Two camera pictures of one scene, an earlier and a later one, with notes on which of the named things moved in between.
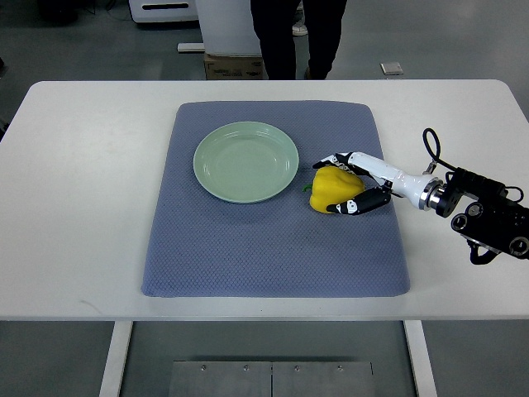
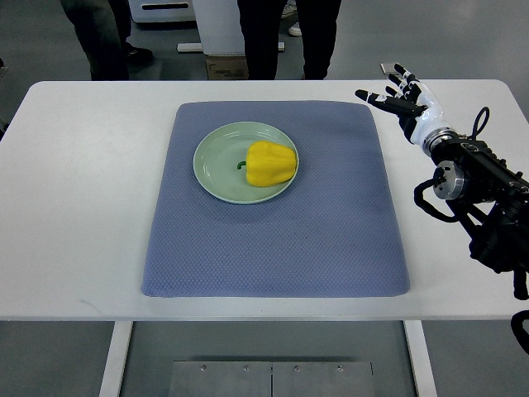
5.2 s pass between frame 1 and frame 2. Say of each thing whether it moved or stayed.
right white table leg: stayed
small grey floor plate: stayed
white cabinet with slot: stayed
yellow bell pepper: moved
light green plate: stayed
